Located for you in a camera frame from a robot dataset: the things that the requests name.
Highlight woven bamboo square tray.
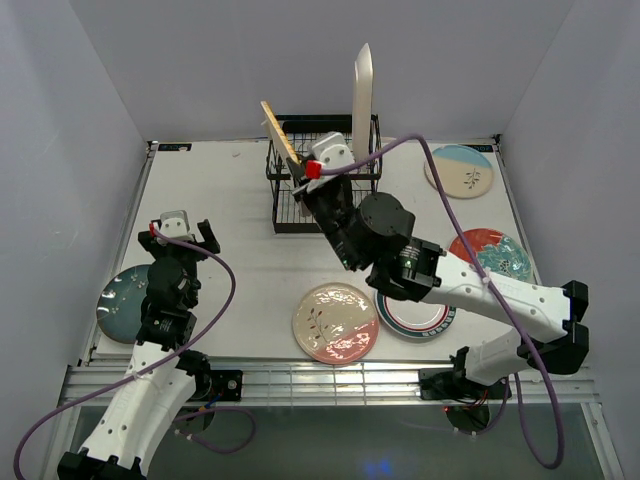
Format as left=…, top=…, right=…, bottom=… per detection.
left=259, top=100, right=314, bottom=219

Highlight white rectangular plate black rim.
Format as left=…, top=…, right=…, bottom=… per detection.
left=352, top=43, right=374, bottom=161

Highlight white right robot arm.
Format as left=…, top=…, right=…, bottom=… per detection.
left=286, top=157, right=589, bottom=398

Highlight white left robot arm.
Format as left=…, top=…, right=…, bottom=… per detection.
left=57, top=210, right=220, bottom=479

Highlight dark teal round plate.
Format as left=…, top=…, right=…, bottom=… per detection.
left=96, top=264, right=150, bottom=345

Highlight cream pink floral plate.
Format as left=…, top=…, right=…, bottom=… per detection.
left=291, top=282, right=380, bottom=365

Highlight cream plate blue top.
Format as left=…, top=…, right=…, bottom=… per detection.
left=431, top=145, right=494, bottom=199

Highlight white plate green red rim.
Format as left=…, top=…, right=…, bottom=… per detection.
left=374, top=292, right=457, bottom=341

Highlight red plate blue flower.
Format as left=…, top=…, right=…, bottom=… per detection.
left=464, top=228, right=533, bottom=282

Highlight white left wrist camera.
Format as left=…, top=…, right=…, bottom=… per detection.
left=149, top=210, right=194, bottom=246

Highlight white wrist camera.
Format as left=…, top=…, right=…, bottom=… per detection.
left=305, top=132, right=354, bottom=193
left=149, top=210, right=194, bottom=246

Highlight black wire dish rack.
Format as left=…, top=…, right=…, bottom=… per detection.
left=265, top=113, right=384, bottom=234

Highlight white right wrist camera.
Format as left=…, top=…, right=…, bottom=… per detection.
left=305, top=132, right=354, bottom=193

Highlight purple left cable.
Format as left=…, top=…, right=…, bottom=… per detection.
left=12, top=232, right=257, bottom=480

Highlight purple cable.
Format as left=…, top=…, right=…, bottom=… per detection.
left=319, top=132, right=565, bottom=470
left=12, top=232, right=257, bottom=480

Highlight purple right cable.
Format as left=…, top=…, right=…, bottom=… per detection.
left=319, top=132, right=565, bottom=470

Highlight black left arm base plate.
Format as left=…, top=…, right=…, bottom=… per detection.
left=198, top=370, right=244, bottom=403

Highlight aluminium front frame rail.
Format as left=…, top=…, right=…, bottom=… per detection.
left=60, top=360, right=601, bottom=407

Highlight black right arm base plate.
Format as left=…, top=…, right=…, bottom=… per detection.
left=418, top=369, right=511, bottom=404

